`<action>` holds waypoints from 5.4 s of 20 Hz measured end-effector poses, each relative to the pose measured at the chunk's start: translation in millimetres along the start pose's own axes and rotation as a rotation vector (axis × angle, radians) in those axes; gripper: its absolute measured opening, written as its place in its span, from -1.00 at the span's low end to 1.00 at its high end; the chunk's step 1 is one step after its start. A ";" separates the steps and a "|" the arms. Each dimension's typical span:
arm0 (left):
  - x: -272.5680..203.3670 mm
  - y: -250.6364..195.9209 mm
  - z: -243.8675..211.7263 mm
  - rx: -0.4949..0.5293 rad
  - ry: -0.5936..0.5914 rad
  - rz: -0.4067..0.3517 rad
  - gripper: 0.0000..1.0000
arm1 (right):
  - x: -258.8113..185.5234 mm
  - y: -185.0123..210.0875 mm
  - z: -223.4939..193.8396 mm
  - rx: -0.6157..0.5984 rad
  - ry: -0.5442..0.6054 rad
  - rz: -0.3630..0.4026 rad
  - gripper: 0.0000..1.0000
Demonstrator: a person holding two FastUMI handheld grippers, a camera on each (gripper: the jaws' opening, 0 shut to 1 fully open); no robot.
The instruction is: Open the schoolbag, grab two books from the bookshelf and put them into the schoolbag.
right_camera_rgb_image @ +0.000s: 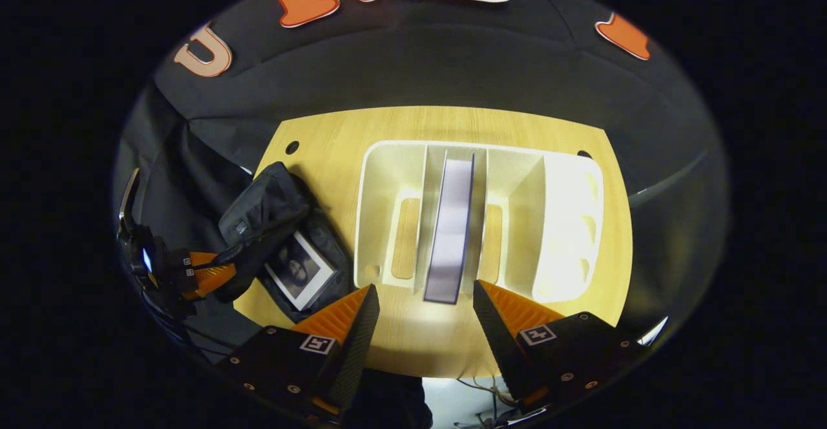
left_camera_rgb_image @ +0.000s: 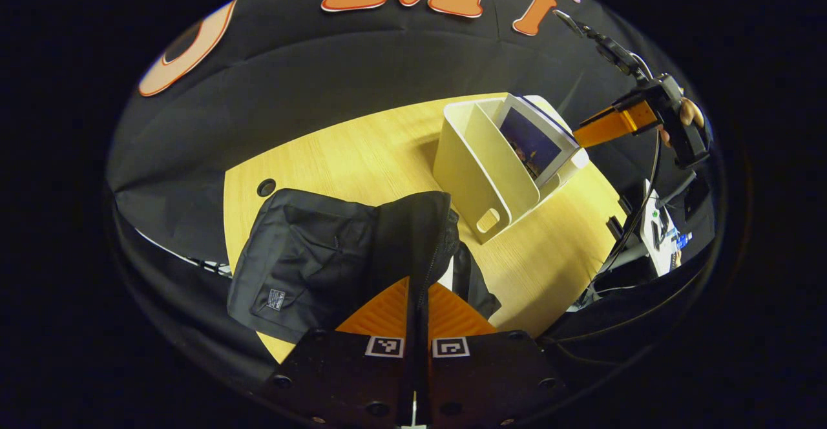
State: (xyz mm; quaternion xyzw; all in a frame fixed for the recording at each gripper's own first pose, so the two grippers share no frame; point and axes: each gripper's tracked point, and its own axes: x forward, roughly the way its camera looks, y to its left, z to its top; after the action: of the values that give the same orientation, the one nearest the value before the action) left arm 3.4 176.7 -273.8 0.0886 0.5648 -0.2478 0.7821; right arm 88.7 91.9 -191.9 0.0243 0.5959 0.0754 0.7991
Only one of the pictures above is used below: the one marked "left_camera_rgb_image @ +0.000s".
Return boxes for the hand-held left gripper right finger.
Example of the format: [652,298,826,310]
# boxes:
[426,281,569,428]

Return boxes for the white bookshelf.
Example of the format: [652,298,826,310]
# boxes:
[432,93,591,246]

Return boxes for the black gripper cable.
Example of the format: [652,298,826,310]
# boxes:
[598,131,664,281]

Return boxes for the white side desk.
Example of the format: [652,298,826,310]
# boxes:
[643,179,695,279]

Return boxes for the black schoolbag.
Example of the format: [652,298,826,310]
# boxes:
[226,187,503,347]

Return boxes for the blue cover book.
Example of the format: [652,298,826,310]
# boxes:
[496,93,581,189]

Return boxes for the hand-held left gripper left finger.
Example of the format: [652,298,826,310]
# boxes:
[258,277,415,427]

